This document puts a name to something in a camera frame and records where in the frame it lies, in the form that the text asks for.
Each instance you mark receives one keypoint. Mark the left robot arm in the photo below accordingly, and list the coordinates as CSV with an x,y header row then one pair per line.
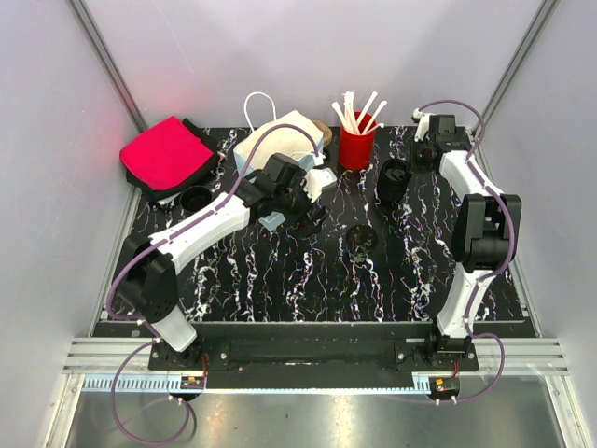
x,y
148,267

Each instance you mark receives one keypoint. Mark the red straw cup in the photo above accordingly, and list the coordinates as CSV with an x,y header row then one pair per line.
x,y
355,150

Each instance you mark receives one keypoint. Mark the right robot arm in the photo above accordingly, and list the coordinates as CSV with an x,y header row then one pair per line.
x,y
484,238

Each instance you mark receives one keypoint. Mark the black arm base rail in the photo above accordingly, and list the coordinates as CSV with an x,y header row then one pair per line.
x,y
316,356

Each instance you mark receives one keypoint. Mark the brown pulp cup carrier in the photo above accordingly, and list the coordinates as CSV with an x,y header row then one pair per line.
x,y
327,133

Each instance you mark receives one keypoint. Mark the stack of black lids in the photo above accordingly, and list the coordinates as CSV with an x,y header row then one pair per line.
x,y
394,177

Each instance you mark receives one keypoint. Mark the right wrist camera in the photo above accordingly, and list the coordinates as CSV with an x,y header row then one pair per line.
x,y
423,122

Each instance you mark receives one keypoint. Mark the light blue paper bag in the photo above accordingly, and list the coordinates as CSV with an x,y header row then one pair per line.
x,y
280,149

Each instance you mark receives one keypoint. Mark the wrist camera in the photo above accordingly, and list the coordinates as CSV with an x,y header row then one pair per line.
x,y
423,122
318,179

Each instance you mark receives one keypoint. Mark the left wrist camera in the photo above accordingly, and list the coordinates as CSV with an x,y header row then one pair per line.
x,y
318,179

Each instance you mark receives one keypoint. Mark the black coffee cup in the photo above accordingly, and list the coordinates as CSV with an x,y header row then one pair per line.
x,y
194,199
360,241

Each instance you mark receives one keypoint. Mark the red and black cloth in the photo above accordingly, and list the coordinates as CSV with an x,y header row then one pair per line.
x,y
168,158

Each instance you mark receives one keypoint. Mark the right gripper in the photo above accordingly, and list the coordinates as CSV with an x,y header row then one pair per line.
x,y
416,168

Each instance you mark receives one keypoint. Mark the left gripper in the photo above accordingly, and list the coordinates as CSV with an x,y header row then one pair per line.
x,y
313,224

